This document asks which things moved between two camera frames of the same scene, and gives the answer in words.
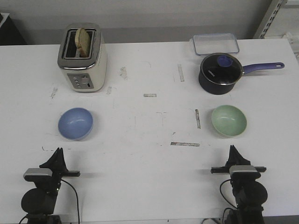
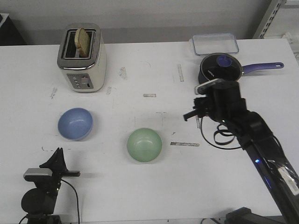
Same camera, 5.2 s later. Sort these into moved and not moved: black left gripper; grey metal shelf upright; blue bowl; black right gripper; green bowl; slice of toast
Moved: green bowl; black right gripper
Not moved: black left gripper; blue bowl; grey metal shelf upright; slice of toast
